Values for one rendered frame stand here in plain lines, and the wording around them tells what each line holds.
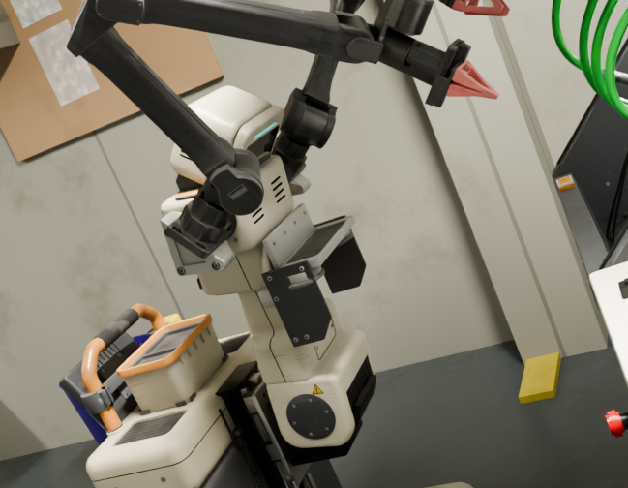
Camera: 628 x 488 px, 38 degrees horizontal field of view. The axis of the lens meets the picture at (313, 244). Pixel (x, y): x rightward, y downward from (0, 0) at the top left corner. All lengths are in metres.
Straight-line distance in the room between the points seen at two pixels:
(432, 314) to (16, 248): 1.93
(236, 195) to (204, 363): 0.60
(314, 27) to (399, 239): 2.21
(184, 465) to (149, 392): 0.22
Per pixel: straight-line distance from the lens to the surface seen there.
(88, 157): 4.01
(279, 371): 1.83
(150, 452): 1.87
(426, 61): 1.47
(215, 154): 1.53
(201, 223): 1.59
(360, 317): 3.76
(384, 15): 1.47
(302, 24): 1.44
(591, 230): 1.57
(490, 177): 3.17
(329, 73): 2.00
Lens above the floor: 1.45
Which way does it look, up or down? 13 degrees down
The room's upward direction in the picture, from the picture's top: 23 degrees counter-clockwise
